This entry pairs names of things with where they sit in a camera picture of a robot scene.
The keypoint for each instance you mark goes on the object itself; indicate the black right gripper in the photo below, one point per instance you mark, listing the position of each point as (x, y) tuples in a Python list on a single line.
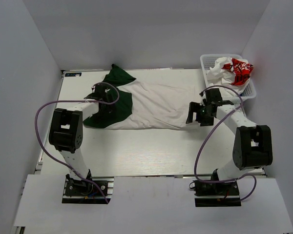
[(196, 107)]

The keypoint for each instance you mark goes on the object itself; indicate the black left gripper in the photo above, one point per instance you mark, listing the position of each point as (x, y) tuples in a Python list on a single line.
[(109, 109)]

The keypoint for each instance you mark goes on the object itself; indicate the white green Charlie Brown t-shirt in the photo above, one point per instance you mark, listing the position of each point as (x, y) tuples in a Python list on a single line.
[(143, 105)]

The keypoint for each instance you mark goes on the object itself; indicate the white red print t-shirt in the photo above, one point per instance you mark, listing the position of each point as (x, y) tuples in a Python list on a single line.
[(230, 72)]

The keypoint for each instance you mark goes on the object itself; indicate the blue Mickey t-shirt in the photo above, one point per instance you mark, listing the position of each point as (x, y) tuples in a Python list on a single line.
[(244, 94)]

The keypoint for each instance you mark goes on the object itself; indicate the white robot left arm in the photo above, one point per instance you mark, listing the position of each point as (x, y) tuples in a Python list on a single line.
[(66, 132)]

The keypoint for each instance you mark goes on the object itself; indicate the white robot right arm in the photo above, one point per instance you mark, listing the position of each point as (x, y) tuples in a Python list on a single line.
[(252, 148)]

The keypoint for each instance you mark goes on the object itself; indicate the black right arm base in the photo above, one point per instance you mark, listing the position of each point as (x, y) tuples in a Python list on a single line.
[(215, 194)]

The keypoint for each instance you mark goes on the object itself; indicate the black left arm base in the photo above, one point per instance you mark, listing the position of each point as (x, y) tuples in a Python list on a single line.
[(81, 192)]

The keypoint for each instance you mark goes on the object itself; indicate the blue table label sticker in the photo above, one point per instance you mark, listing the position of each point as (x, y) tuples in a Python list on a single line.
[(73, 74)]

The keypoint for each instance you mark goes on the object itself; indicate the white plastic basket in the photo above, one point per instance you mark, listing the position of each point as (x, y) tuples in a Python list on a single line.
[(226, 92)]

